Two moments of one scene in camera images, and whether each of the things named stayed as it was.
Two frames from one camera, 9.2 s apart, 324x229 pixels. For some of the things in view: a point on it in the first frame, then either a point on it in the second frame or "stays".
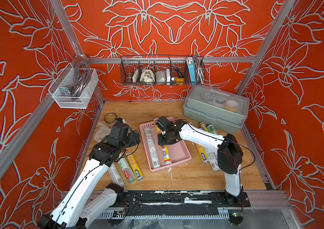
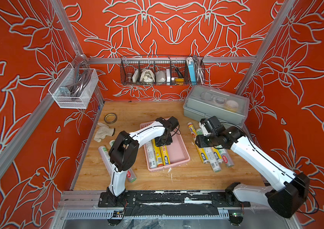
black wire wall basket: x=162 y=70 stays
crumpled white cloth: x=102 y=130 stays
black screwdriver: x=178 y=72 stays
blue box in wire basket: x=192 y=72 stays
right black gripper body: x=164 y=140 to x=207 y=140
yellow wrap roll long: x=165 y=149 to x=157 y=153
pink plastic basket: x=179 y=153 stays
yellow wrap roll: x=203 y=155 stays
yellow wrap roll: x=137 y=174 to x=165 y=155
